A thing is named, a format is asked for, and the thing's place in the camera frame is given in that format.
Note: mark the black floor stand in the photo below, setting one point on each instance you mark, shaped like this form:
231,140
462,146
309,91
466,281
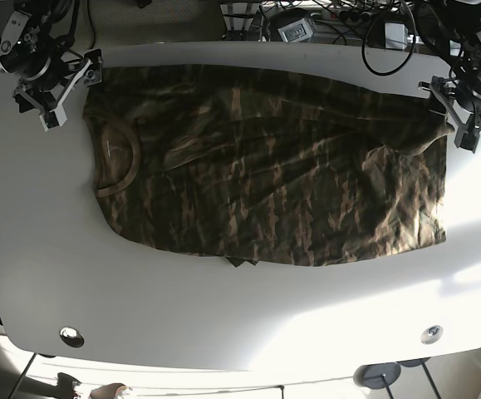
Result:
421,363
378,376

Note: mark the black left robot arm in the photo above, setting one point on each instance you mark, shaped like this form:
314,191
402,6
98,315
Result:
451,30

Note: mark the table cable grommet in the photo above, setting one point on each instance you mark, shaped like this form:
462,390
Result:
71,337
432,334

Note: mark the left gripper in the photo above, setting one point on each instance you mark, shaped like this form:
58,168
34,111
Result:
463,103

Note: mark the left black floor stand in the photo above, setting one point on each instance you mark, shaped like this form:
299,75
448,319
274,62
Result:
378,376

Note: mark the white orange shoe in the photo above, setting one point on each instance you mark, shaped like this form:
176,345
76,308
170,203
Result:
66,386
112,391

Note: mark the right black floor stand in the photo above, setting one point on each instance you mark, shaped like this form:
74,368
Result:
421,363

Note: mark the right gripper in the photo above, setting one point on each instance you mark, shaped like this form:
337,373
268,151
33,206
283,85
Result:
47,91

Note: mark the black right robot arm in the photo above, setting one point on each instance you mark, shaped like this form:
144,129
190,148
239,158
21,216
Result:
36,45

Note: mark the camouflage T-shirt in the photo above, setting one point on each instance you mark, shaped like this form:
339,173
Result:
257,165

